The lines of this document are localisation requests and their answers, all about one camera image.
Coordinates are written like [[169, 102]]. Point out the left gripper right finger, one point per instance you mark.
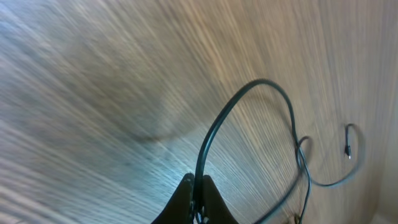
[[214, 209]]

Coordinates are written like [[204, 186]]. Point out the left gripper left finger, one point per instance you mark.
[[179, 209]]

